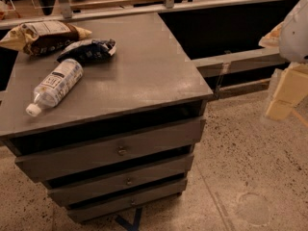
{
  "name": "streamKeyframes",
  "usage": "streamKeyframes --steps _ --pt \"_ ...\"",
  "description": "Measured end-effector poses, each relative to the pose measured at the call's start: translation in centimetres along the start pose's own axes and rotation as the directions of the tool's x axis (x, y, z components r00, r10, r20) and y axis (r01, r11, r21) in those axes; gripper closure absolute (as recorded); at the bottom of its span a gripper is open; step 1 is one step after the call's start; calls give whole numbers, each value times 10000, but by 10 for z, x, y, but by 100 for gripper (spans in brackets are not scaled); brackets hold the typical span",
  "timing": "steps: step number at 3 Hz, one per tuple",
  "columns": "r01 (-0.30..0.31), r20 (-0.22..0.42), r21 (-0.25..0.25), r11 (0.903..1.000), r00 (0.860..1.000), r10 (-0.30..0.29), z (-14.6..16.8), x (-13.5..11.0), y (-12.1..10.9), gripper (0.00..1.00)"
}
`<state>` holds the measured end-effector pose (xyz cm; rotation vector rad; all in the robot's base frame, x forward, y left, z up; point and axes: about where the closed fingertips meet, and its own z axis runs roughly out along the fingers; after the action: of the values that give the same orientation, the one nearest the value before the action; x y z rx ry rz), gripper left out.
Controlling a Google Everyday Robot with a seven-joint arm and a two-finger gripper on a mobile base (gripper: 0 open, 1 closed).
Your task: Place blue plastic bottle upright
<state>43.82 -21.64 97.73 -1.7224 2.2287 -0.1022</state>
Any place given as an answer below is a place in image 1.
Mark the middle grey drawer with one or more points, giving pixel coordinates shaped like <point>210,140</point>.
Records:
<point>137,176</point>

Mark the grey drawer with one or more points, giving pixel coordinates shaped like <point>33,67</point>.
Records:
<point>61,162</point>
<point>137,176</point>
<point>130,200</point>

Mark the grey drawer cabinet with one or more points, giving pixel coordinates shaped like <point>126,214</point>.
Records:
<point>147,83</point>

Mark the brown and cream snack bag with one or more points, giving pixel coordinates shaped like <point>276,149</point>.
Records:
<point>42,38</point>

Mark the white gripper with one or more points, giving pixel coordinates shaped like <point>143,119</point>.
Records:
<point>295,36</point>

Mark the top grey drawer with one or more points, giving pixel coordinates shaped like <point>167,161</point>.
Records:
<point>61,162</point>

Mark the bottom grey drawer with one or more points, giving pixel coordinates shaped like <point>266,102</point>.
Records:
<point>130,200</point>

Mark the clear plastic water bottle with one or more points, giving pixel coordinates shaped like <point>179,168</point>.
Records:
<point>55,86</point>

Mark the grey metal shelf frame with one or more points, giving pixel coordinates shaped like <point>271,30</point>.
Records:
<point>204,28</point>

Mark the dark blue snack bag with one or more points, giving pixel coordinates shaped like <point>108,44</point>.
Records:
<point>92,49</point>

